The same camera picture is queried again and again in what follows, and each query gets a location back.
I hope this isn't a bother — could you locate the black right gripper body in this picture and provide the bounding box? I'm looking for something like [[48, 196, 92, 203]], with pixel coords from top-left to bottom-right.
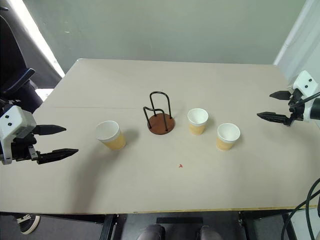
[[287, 88, 306, 124]]

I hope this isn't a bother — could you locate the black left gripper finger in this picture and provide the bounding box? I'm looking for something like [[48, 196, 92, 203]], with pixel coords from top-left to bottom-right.
[[36, 148, 79, 165], [33, 124, 67, 137]]

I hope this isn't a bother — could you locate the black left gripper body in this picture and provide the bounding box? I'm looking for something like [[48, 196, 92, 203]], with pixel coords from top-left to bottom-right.
[[11, 131, 41, 163]]

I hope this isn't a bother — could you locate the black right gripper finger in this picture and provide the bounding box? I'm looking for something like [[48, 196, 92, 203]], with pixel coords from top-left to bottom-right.
[[256, 111, 294, 127], [269, 90, 293, 102]]

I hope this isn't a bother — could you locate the yellow white paper cup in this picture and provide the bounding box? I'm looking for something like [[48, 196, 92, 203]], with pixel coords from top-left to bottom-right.
[[215, 122, 241, 152], [186, 107, 210, 136], [95, 120, 127, 152]]

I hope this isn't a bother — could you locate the black white sneaker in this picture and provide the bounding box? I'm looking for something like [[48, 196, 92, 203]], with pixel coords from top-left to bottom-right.
[[15, 212, 41, 235]]

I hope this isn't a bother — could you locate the black office chair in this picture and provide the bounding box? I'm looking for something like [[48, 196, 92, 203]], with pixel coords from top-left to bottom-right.
[[0, 0, 65, 109]]

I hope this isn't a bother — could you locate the dark rounded shape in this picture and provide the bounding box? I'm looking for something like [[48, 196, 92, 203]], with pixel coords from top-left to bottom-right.
[[198, 225, 223, 240], [135, 223, 166, 240]]

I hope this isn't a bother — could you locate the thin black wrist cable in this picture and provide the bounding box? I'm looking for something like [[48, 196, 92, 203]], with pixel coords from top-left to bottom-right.
[[289, 91, 320, 109]]

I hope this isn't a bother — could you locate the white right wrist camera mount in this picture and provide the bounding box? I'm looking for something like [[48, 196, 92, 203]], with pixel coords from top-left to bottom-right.
[[292, 70, 320, 123]]

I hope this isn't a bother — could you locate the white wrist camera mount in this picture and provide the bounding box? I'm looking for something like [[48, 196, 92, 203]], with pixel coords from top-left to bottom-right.
[[292, 70, 320, 123], [0, 104, 37, 166]]

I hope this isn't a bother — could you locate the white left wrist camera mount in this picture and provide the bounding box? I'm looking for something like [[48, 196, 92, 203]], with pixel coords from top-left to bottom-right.
[[0, 104, 37, 166]]

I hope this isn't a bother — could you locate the black table frame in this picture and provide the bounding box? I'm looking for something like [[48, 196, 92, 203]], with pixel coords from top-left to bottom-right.
[[0, 209, 320, 240]]

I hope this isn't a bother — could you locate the thick black cable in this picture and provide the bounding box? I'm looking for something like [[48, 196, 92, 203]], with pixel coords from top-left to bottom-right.
[[305, 178, 320, 240], [280, 196, 320, 240]]

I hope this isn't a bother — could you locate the wire cup holder brown base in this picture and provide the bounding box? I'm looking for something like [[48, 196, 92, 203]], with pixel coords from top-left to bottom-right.
[[142, 91, 177, 137]]

